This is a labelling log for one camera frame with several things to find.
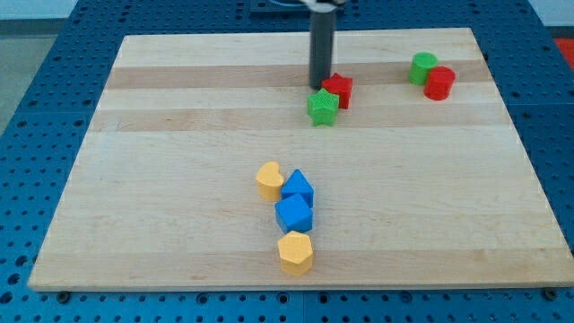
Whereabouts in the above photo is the yellow heart block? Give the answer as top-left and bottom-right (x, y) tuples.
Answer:
(256, 161), (285, 202)

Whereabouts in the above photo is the red star block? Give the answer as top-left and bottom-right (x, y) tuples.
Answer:
(321, 73), (353, 109)

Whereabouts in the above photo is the green star block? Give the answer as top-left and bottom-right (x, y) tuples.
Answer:
(307, 88), (339, 127)

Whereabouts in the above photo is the green cylinder block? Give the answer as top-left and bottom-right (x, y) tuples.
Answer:
(408, 52), (439, 85)

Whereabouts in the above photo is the blue cube block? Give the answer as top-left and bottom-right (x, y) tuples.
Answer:
(274, 194), (313, 233)

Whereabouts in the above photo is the blue triangle block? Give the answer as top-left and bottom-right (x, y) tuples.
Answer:
(281, 169), (315, 208)

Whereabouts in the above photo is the red cylinder block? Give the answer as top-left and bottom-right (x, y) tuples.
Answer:
(423, 65), (457, 100)

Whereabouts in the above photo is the yellow hexagon block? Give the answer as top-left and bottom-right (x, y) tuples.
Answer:
(277, 231), (314, 276)

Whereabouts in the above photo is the light wooden board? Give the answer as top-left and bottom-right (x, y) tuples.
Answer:
(29, 28), (573, 292)

